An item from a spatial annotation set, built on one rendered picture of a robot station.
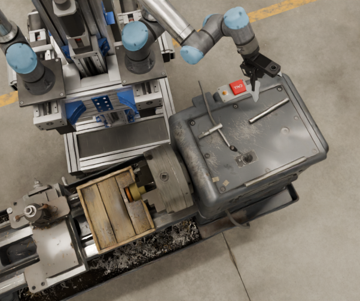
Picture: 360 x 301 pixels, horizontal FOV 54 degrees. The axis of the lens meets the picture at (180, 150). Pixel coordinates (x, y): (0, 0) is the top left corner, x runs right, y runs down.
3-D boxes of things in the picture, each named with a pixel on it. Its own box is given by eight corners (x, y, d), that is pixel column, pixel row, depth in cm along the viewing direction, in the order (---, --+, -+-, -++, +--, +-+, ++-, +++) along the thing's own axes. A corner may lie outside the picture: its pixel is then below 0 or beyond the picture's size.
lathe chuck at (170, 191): (161, 151, 184) (160, 138, 153) (184, 208, 179) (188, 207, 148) (145, 157, 183) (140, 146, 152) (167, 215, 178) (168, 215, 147)
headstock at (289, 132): (265, 100, 201) (284, 63, 163) (306, 175, 187) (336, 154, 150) (167, 138, 194) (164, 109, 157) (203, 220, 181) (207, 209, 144)
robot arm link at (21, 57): (25, 86, 161) (11, 71, 148) (12, 65, 164) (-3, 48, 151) (49, 73, 162) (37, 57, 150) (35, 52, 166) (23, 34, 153)
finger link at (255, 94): (247, 98, 143) (250, 76, 139) (258, 103, 138) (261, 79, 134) (242, 100, 141) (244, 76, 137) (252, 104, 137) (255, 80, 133)
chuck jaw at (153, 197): (163, 185, 162) (173, 208, 157) (164, 188, 166) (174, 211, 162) (140, 194, 161) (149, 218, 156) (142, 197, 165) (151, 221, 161)
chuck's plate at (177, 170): (167, 149, 184) (167, 135, 153) (191, 205, 180) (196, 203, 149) (161, 151, 184) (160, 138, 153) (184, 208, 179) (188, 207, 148)
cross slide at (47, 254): (55, 183, 181) (52, 181, 177) (81, 264, 170) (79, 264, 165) (24, 196, 180) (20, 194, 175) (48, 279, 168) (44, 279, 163)
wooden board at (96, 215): (131, 167, 190) (130, 165, 186) (156, 230, 180) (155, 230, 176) (78, 189, 187) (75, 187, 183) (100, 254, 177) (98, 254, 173)
